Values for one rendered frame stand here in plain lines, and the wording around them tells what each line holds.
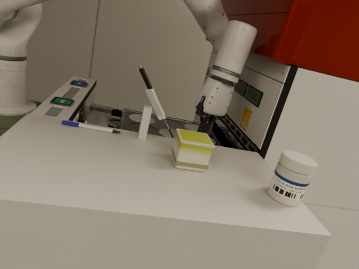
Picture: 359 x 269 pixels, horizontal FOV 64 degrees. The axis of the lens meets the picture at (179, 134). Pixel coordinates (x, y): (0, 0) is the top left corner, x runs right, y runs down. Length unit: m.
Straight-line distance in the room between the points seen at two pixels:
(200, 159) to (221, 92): 0.27
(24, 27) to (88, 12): 1.72
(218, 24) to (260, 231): 0.61
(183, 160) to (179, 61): 2.15
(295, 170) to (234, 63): 0.35
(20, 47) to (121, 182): 0.74
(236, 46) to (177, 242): 0.53
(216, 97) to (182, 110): 1.98
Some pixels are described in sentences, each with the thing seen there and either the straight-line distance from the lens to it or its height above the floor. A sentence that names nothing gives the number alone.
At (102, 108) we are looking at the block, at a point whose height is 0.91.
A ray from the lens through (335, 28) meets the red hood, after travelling 0.87.
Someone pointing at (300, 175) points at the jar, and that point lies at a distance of 0.60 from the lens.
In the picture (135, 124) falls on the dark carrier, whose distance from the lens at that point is 1.02.
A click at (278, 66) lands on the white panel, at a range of 0.87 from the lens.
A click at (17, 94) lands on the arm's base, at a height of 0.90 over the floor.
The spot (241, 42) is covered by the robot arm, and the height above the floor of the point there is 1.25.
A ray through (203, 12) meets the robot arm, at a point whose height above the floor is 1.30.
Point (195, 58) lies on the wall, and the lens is 2.70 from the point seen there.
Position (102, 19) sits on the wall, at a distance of 2.82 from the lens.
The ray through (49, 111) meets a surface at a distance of 0.85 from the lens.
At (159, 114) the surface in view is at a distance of 0.70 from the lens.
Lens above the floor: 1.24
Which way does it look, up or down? 20 degrees down
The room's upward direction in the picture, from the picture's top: 14 degrees clockwise
